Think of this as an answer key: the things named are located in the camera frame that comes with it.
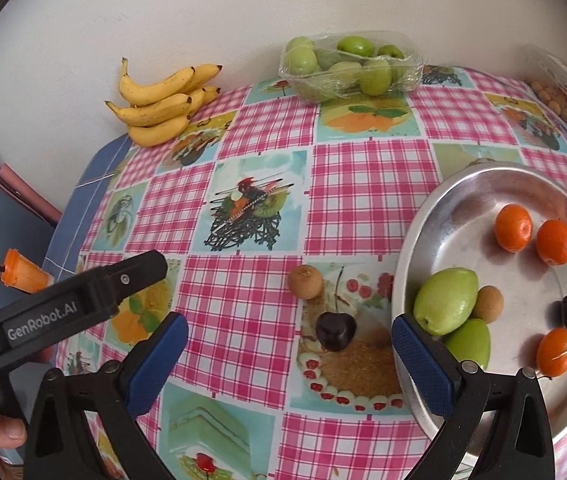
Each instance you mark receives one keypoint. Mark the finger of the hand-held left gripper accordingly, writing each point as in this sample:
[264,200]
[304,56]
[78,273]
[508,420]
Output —
[133,272]

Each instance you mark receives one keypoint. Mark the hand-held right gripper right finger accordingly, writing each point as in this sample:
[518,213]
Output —
[421,365]

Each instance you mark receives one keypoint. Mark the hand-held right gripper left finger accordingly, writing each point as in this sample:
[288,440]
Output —
[158,360]

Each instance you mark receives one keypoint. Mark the dark cherry with stem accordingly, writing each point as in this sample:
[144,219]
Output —
[336,332]

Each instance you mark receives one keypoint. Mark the brown kiwi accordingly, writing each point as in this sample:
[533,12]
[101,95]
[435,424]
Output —
[489,304]
[306,281]

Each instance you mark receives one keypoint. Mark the round metal plate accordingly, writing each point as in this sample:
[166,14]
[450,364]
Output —
[463,220]

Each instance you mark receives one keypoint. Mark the orange tangerine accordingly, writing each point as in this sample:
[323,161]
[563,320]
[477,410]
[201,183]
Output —
[556,352]
[513,227]
[555,241]

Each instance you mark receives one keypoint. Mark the orange plastic cup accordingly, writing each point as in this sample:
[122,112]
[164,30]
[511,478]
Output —
[23,270]

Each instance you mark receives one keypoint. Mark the small green apple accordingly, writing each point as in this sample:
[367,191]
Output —
[471,345]

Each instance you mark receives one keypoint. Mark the blue tablecloth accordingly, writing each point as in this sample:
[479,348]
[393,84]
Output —
[70,220]

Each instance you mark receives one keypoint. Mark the yellow banana bunch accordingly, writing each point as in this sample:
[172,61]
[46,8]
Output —
[158,110]

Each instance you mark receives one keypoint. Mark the wrapped tray of green jujubes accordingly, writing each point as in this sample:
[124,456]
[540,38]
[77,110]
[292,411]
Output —
[343,70]

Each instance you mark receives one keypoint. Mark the clear box of longans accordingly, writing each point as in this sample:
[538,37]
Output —
[563,100]

